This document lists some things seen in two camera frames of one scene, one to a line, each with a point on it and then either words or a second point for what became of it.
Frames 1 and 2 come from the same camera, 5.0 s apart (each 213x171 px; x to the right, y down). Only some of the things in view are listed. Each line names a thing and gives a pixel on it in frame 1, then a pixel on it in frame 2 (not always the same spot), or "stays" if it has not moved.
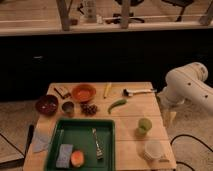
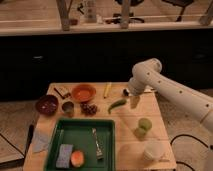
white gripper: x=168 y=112 to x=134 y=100
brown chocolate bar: x=64 y=97 stays
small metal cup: x=68 y=108 stays
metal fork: x=99 y=152 stays
